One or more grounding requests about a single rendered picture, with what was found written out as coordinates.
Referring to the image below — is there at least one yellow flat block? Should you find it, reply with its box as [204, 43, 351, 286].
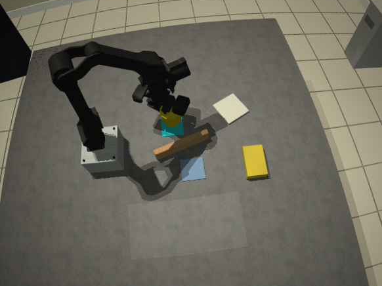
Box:
[242, 145, 268, 179]

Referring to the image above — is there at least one cream flat square tile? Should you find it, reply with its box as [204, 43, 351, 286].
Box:
[213, 93, 249, 124]

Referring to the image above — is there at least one tan flat bar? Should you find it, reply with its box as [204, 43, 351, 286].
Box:
[154, 129, 209, 160]

